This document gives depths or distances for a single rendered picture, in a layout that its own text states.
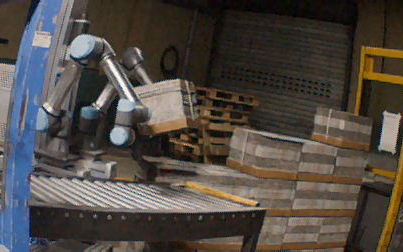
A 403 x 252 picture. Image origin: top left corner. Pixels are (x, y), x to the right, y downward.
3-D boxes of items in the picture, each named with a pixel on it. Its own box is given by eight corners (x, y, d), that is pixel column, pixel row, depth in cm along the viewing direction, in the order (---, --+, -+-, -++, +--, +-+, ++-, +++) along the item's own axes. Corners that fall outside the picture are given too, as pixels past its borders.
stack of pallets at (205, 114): (204, 164, 1143) (217, 90, 1137) (247, 175, 1084) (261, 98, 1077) (152, 162, 1040) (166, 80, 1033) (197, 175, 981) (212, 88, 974)
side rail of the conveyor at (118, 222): (252, 231, 275) (258, 206, 274) (261, 234, 271) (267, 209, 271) (-1, 231, 177) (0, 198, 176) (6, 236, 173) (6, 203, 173)
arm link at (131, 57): (131, 41, 344) (183, 113, 346) (134, 42, 355) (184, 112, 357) (115, 54, 345) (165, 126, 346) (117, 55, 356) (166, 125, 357)
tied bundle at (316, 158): (266, 170, 403) (273, 134, 402) (303, 174, 415) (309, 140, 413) (295, 180, 368) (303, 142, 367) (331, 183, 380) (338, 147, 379)
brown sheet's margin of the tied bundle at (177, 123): (136, 138, 315) (134, 129, 316) (194, 127, 311) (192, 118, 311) (127, 138, 300) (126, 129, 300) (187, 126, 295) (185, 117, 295)
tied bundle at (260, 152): (224, 166, 390) (232, 127, 389) (265, 170, 402) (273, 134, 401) (255, 177, 356) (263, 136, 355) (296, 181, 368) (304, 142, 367)
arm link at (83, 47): (55, 138, 297) (109, 44, 284) (39, 137, 283) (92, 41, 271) (42, 124, 301) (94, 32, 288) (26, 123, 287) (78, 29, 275)
